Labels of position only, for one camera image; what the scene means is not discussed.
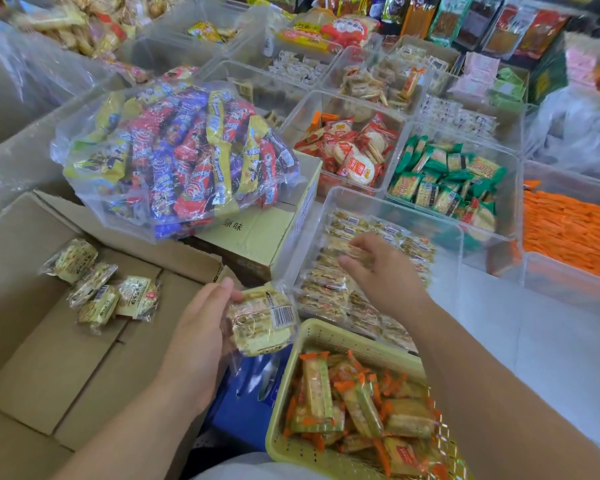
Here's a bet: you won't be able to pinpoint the person's right hand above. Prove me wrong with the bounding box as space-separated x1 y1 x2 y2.
337 232 434 323

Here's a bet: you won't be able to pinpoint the person's left hand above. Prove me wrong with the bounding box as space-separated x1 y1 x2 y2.
152 277 245 415

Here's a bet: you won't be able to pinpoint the pale yellow cracker packet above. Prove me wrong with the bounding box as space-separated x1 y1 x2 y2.
226 284 299 358
68 263 119 309
39 238 99 285
114 276 161 323
76 285 121 336

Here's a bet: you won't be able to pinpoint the person's left forearm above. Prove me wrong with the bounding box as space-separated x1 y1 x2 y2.
52 377 216 480

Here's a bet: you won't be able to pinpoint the person's right forearm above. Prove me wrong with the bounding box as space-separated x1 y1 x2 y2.
407 297 600 480

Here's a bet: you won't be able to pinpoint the rows of pale cracker packs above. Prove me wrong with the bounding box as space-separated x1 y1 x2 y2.
294 209 437 353

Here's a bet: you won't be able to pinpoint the yellowish cardboard carton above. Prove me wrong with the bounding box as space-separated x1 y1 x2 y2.
179 150 324 286

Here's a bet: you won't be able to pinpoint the yellow plastic basket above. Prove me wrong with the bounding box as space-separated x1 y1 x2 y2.
265 318 468 480

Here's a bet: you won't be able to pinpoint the clear plastic bin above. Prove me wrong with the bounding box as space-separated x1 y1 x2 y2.
414 91 527 153
519 160 600 308
384 121 523 246
321 44 435 116
129 0 263 76
279 89 410 198
279 186 465 356
199 59 308 129
226 4 345 91

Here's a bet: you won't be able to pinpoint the blue box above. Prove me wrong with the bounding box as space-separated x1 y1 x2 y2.
209 344 294 453

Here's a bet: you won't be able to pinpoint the pile of red rice-cracker packets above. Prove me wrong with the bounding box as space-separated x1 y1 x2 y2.
294 112 400 188

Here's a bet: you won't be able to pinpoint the pile of green snack packets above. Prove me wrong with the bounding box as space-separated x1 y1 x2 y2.
387 135 509 236

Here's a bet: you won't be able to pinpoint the pile of orange-edged snack packets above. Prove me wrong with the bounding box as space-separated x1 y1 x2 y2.
281 349 452 479

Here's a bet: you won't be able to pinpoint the clear bag of colourful candies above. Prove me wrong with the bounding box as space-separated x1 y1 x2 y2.
50 79 305 244

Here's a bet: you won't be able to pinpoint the pile of small white packets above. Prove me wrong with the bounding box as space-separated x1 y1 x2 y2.
419 94 499 139

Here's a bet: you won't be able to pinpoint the pile of beige biscuit packets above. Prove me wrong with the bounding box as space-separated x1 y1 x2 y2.
339 64 427 111

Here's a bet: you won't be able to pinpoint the large brown cardboard box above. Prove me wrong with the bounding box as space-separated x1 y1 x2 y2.
0 190 242 480

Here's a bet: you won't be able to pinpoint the pile of white candy packets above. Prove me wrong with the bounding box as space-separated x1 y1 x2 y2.
269 49 337 88

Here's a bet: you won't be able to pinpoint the stack of orange snack sticks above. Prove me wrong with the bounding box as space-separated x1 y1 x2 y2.
522 180 600 283

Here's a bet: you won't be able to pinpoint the pile of pink packets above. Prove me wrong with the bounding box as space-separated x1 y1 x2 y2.
449 51 502 99

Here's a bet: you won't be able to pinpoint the yellow and red snack bags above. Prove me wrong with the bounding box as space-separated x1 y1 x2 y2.
275 9 381 54

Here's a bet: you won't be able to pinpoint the pile of light green packets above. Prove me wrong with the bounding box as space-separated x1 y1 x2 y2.
489 66 527 104

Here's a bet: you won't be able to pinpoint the yellow snack packet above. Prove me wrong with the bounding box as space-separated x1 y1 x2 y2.
186 21 237 44

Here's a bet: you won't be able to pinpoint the crumpled clear plastic bag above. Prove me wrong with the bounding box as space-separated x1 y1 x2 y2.
524 86 600 184

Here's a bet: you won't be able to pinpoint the row of upright snack bags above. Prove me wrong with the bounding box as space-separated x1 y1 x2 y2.
315 0 572 61

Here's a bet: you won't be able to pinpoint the dark green box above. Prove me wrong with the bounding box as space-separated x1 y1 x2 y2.
527 44 569 106

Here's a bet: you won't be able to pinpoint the clear plastic sheet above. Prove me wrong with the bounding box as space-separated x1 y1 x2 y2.
0 22 127 215

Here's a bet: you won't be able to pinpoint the pile of bagged pastry snacks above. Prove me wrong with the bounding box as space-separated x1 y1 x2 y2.
9 0 182 86

